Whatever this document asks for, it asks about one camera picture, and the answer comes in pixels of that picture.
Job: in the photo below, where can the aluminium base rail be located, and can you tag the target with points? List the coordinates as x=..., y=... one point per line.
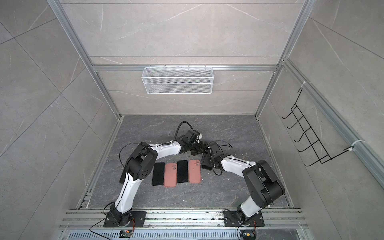
x=186, y=224

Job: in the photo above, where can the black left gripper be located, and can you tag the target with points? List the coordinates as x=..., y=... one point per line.
x=203, y=148

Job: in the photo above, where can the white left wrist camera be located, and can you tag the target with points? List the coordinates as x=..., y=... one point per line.
x=195, y=136

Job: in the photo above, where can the white wire mesh basket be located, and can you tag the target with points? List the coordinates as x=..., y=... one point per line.
x=178, y=80

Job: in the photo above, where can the small circuit board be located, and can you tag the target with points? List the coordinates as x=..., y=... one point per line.
x=126, y=234
x=247, y=235

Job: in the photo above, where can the black phone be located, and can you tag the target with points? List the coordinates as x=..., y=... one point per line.
x=182, y=171
x=158, y=174

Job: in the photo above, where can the small circuit board left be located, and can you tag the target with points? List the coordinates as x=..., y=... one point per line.
x=126, y=234

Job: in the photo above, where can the pink phone case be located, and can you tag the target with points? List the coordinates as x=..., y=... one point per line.
x=170, y=177

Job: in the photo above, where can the black pad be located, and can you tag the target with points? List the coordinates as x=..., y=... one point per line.
x=206, y=162

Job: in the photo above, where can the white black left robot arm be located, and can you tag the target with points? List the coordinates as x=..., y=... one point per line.
x=139, y=165

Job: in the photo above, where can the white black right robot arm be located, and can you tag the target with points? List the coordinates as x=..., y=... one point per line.
x=263, y=184

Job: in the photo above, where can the small circuit board right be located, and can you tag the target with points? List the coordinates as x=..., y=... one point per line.
x=247, y=235

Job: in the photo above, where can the black wire hook rack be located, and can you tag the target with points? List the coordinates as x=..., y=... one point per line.
x=314, y=142

